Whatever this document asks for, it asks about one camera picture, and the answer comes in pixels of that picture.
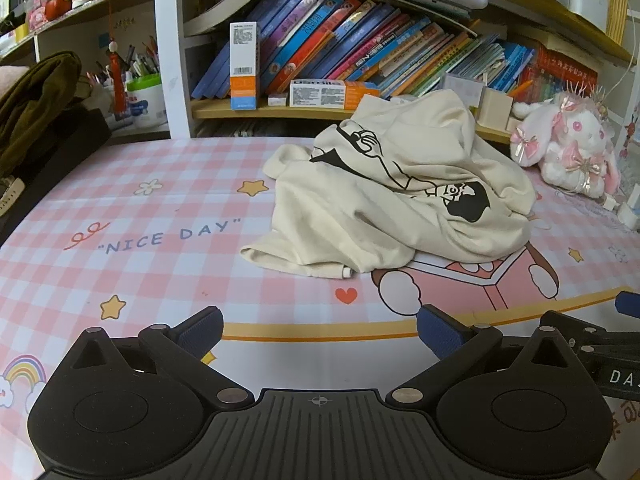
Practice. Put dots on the pink checked tablecloth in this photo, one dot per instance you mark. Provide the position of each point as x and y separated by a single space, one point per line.
175 270

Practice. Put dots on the red round ornament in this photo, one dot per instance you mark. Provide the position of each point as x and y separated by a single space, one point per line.
59 7

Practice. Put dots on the white pink plush bunny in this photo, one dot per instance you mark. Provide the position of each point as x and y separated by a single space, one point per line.
575 135

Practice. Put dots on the small beige wooden box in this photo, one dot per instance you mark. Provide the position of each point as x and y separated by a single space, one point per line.
495 110

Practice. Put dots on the thick white-paged book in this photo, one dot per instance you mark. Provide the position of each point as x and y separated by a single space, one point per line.
225 7

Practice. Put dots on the white translucent box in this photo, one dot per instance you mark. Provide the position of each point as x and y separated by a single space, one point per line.
462 91

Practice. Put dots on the small white charger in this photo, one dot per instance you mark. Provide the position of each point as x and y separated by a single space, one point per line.
278 100

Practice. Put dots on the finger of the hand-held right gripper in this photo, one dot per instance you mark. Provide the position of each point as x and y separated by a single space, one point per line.
580 332
630 305

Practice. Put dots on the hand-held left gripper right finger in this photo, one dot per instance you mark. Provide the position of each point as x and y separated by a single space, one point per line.
440 330

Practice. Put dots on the bunch of pens and pencils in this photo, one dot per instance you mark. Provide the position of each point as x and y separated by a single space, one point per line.
145 62

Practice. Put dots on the olive green jacket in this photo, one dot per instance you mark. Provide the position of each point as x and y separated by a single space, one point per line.
35 100

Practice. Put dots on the row of colourful books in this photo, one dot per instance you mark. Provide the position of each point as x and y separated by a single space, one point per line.
350 35

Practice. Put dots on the red tassel ornament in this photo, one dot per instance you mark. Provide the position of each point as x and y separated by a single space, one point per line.
119 95

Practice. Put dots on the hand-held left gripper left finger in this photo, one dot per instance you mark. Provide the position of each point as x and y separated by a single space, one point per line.
202 327

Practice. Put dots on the red boxed book set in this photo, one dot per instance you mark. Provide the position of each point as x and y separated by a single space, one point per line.
565 67

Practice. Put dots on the tall white orange box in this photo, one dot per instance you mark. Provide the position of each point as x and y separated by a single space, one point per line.
244 60

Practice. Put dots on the white pen holder jar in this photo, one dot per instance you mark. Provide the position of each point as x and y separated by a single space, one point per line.
145 105

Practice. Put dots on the flat white orange box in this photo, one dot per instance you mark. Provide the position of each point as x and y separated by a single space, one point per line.
325 95

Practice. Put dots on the white power adapter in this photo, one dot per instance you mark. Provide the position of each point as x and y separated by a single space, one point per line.
629 217

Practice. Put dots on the cream printed T-shirt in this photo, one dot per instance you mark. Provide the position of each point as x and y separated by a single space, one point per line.
400 210

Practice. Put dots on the small white plug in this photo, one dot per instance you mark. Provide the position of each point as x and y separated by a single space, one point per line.
610 203

